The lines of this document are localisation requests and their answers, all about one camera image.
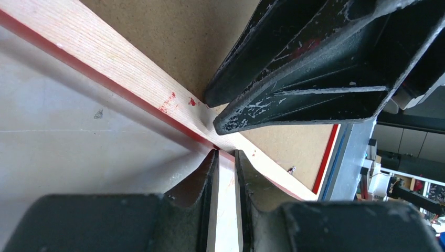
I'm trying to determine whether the red wooden picture frame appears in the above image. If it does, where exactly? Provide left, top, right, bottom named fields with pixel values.
left=1, top=1, right=318, bottom=234

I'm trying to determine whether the small metal turn clip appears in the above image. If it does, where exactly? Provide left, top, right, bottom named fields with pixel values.
left=287, top=166, right=296, bottom=175

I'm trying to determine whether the brown fibreboard backing board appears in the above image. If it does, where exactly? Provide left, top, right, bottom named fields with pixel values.
left=84, top=0, right=333, bottom=189

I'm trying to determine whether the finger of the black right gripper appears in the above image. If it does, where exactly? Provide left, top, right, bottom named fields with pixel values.
left=213, top=1, right=444, bottom=135
left=204, top=1, right=382, bottom=108

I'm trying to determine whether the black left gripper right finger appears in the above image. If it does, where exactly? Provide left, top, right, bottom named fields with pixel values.
left=235, top=150, right=441, bottom=251

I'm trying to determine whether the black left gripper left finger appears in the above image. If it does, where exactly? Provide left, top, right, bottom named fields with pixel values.
left=4, top=150, right=219, bottom=251

